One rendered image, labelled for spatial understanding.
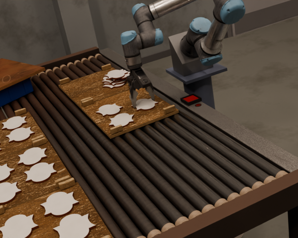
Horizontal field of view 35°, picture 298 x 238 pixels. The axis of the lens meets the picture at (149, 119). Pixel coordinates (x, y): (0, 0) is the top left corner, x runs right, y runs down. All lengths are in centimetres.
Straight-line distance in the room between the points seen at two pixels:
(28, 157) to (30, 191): 26
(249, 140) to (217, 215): 52
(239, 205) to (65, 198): 61
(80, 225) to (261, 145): 76
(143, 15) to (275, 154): 92
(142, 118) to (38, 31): 320
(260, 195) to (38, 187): 83
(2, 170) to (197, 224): 92
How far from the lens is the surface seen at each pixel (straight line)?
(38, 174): 193
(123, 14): 546
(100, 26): 540
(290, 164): 177
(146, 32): 222
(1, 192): 190
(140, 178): 178
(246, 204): 153
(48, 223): 166
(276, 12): 644
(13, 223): 171
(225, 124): 205
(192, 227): 146
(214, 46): 247
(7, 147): 225
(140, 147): 198
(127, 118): 218
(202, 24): 260
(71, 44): 503
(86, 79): 281
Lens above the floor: 188
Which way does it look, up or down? 26 degrees down
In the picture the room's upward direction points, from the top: 11 degrees counter-clockwise
